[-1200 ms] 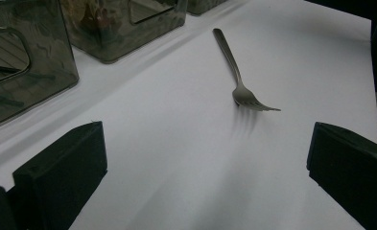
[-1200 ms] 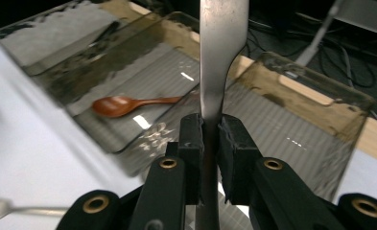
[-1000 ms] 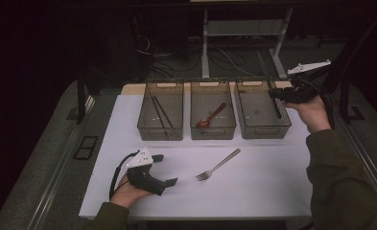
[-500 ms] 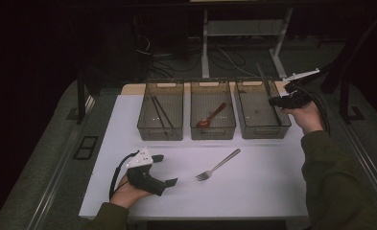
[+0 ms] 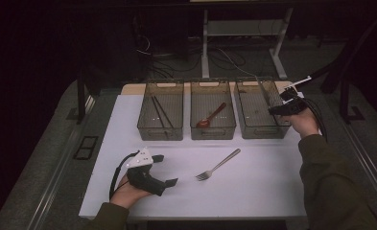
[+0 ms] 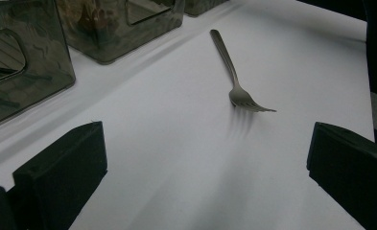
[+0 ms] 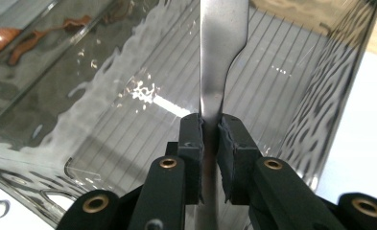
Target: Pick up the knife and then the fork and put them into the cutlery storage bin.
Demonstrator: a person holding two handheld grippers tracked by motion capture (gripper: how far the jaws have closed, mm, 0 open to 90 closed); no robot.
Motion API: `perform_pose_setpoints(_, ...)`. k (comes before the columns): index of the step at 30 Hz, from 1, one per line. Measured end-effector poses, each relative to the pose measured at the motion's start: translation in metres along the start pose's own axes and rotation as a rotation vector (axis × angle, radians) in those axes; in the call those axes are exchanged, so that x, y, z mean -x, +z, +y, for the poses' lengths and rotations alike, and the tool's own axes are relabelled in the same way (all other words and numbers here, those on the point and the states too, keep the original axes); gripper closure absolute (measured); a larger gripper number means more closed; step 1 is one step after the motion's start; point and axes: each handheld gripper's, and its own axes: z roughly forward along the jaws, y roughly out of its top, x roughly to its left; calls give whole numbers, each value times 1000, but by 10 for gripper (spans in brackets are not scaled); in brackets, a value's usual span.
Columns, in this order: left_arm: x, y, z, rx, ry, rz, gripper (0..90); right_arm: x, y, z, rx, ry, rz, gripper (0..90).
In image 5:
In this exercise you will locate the black metal stand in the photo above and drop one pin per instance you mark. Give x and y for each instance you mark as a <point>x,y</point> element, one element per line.
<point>344,96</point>

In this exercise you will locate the person's left hand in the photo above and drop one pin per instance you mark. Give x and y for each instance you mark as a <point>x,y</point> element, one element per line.
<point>125,195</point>

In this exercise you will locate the white metal desk frame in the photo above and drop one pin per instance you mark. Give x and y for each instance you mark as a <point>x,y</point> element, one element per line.
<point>205,48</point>

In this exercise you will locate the person's right hand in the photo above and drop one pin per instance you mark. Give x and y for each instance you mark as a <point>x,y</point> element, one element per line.
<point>302,123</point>

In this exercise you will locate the smoky clear plastic bin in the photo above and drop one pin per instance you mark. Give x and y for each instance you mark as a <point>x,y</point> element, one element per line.
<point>221,121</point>
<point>253,108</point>
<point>147,121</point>

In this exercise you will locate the white table cover sheet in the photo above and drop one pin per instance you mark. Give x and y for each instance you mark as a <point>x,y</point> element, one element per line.
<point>256,191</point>

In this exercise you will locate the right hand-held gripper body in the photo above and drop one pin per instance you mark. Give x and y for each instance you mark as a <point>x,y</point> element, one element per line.
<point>293,107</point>

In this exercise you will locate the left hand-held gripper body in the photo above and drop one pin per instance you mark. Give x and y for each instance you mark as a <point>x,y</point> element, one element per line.
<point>143,179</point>

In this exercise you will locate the metal floor rail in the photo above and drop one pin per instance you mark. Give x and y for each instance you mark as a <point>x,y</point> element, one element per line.
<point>368,166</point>
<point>59,169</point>

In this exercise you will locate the steel fork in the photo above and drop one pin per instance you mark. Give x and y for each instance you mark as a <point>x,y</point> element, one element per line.
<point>219,164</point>

